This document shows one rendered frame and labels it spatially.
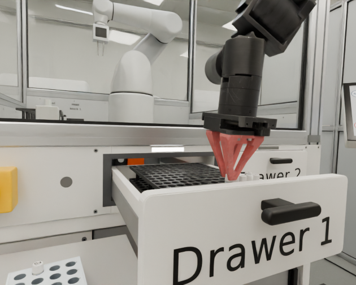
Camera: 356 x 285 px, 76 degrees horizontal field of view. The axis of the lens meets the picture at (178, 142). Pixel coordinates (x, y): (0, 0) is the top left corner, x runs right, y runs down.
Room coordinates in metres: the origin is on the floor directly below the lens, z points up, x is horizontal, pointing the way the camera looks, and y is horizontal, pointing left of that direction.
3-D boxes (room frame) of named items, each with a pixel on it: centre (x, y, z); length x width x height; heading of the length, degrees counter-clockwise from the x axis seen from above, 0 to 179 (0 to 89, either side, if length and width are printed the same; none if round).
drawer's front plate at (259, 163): (0.65, -0.27, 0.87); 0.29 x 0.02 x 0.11; 114
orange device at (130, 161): (0.87, 0.19, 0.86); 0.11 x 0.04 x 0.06; 114
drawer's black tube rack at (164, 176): (0.44, -0.02, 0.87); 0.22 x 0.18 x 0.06; 24
